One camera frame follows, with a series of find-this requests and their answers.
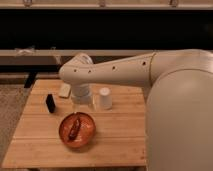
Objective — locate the orange bowl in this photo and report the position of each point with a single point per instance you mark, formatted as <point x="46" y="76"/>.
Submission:
<point x="85" y="134"/>

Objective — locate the brown food piece in bowl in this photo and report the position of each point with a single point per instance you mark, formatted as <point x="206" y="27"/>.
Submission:
<point x="75" y="129"/>

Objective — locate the white ceramic cup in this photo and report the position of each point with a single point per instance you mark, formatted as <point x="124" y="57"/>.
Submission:
<point x="105" y="99"/>

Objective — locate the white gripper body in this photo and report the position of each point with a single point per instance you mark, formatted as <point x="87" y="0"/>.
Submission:
<point x="81" y="94"/>

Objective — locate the wooden table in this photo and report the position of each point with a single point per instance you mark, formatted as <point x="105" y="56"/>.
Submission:
<point x="119" y="139"/>

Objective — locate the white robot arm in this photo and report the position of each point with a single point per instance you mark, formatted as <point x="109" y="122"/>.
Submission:
<point x="179" y="106"/>

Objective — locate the black eraser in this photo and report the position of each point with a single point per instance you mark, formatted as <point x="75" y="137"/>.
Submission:
<point x="50" y="103"/>

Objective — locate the white rectangular sponge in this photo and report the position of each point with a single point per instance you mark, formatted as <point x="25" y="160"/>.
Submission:
<point x="65" y="90"/>

